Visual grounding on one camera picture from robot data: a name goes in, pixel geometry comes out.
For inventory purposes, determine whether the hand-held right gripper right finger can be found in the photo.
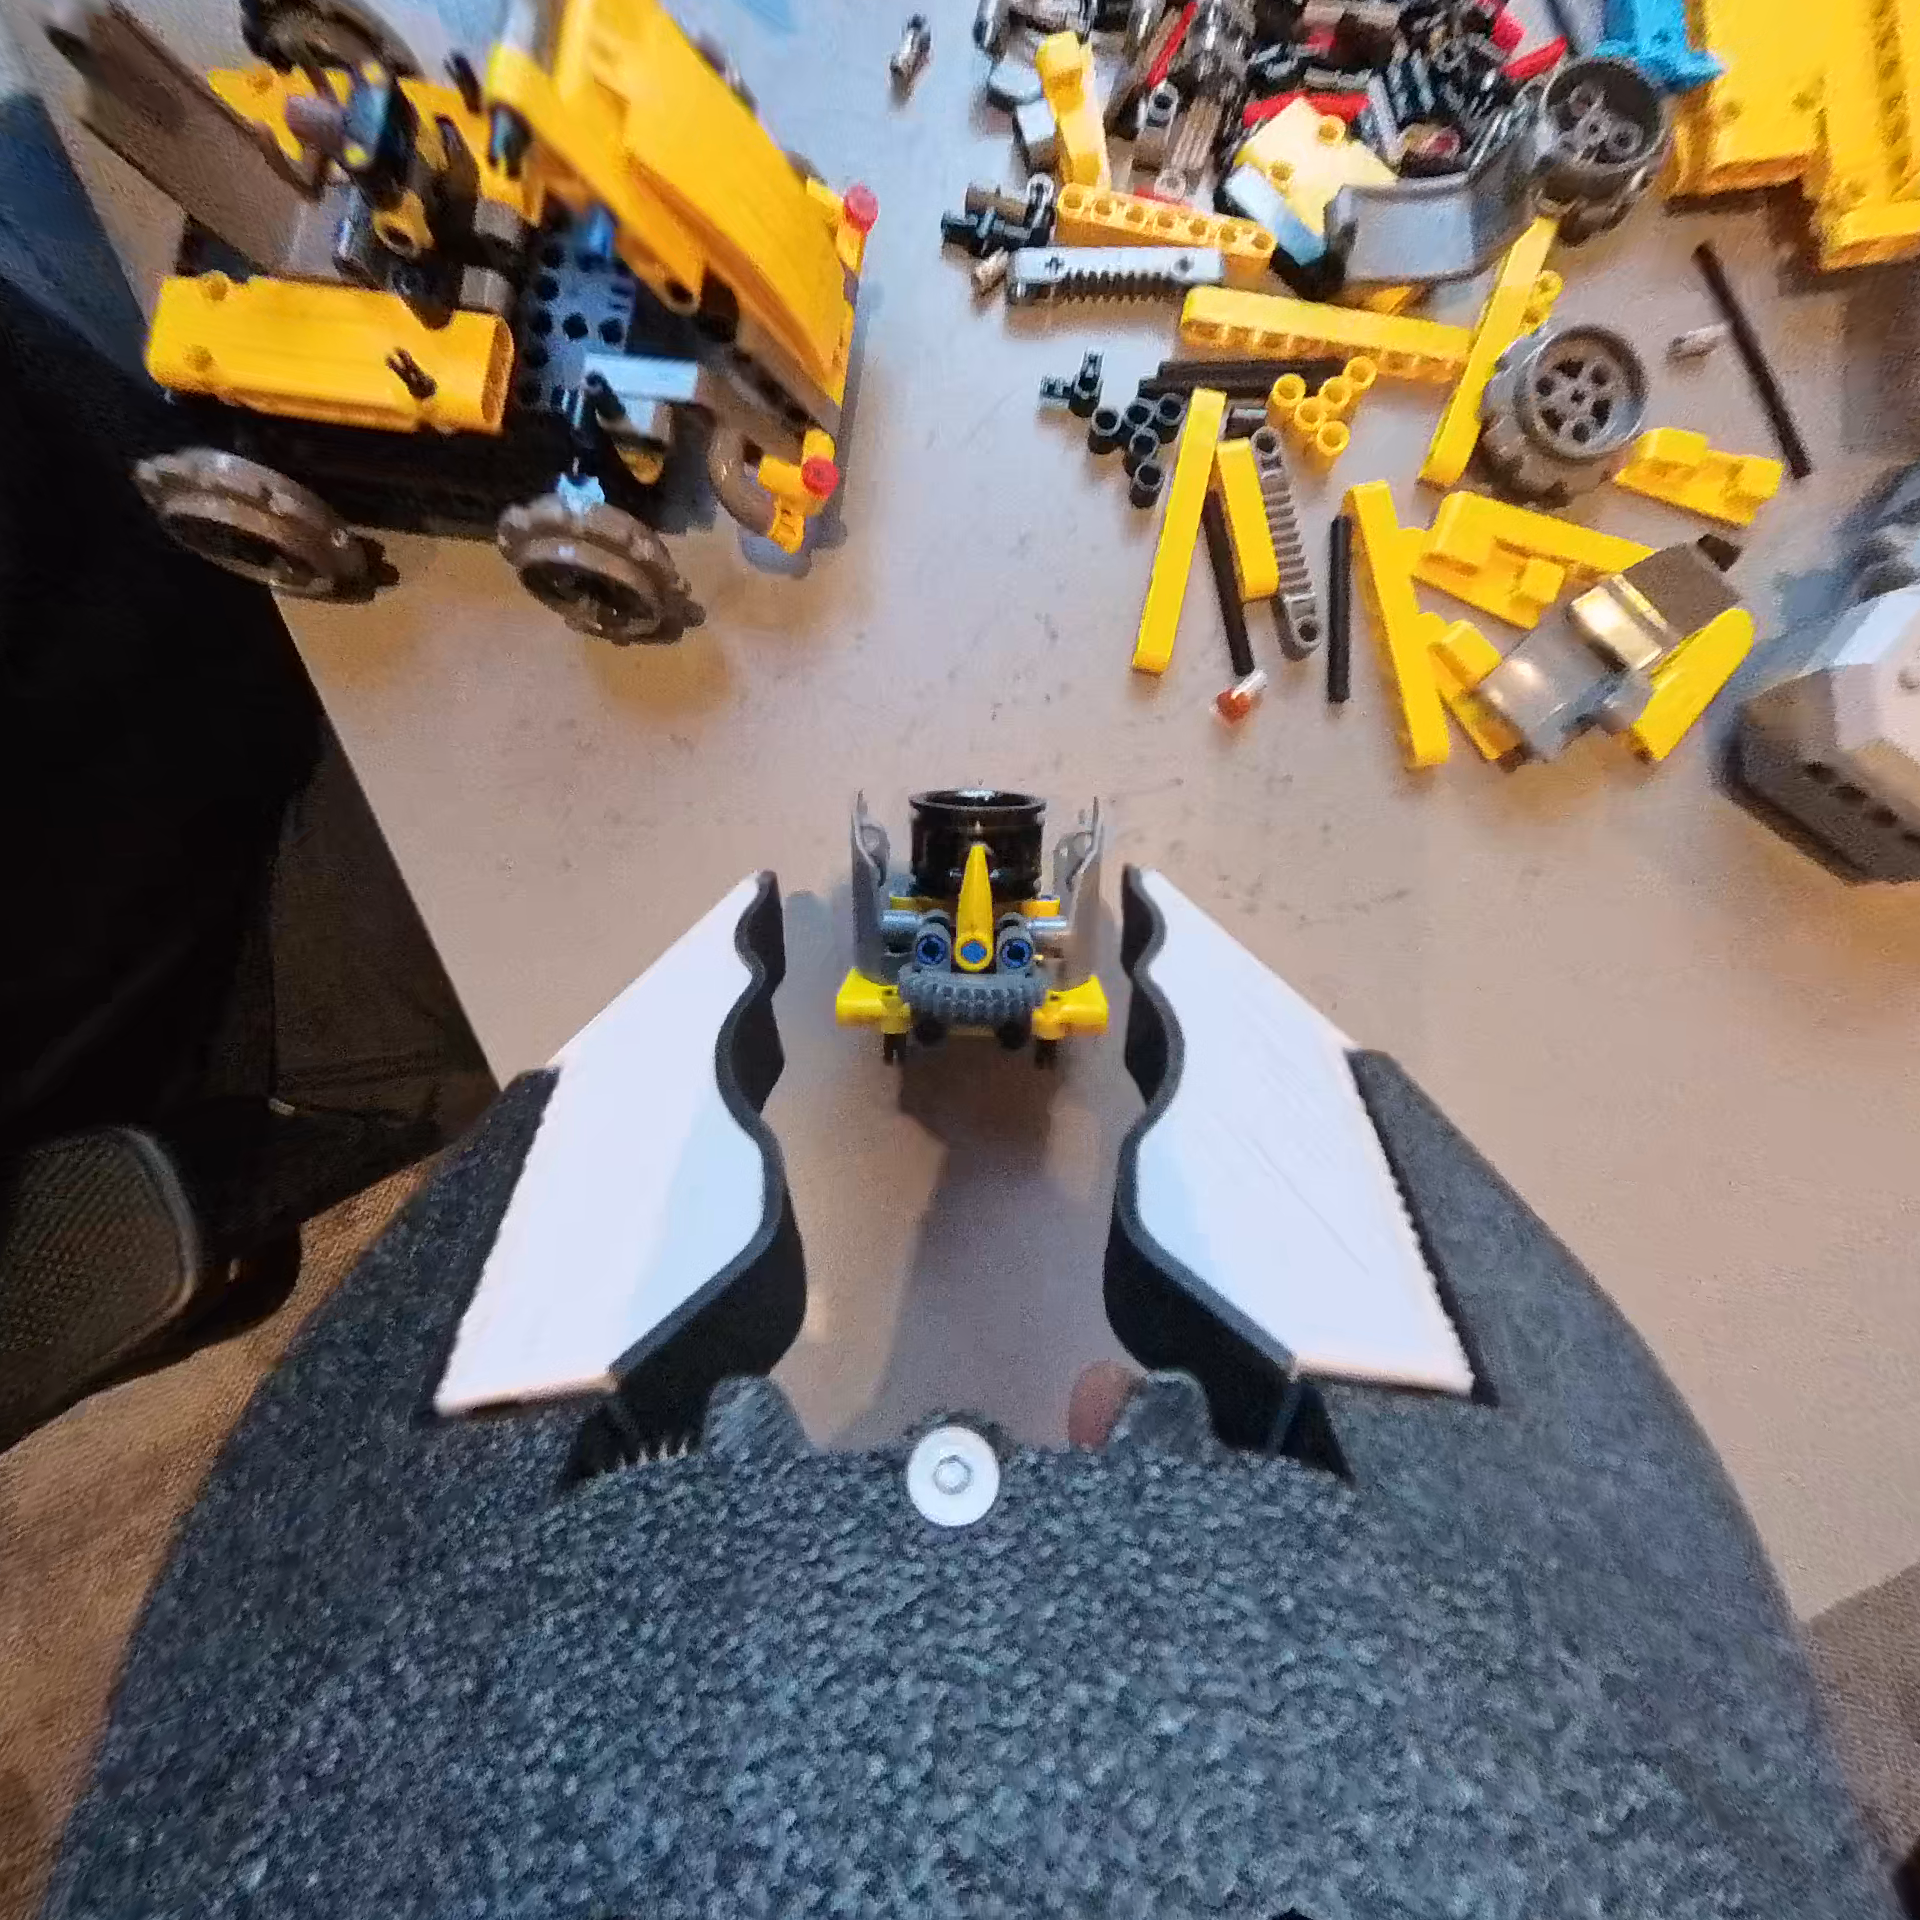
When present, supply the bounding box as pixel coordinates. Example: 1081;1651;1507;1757
1105;867;1480;1458

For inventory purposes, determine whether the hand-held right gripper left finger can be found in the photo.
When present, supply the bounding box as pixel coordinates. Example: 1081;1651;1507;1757
430;868;814;1451

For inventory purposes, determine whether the yellow grey engine subassembly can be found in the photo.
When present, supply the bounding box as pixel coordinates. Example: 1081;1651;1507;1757
834;787;1114;1072

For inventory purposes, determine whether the grey desk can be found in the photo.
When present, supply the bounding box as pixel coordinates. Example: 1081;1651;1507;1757
47;0;1920;1624

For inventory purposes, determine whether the person's grey trouser leg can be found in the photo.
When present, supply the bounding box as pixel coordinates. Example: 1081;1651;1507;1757
196;720;501;1246

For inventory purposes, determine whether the person's dark shoe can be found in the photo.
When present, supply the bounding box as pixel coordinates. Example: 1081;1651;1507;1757
0;1127;213;1451

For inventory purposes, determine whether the grey battery hub block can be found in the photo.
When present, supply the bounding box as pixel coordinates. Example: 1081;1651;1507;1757
1725;465;1920;878

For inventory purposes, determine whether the pile of yellow brick beams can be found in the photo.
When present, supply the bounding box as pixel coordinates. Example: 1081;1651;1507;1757
936;0;1920;773

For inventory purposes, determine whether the yellow black brick vehicle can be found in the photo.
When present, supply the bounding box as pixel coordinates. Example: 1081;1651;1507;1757
47;0;878;648

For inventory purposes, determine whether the blue curved brick panel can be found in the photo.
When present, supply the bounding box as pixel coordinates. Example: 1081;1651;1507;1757
1598;0;1728;86

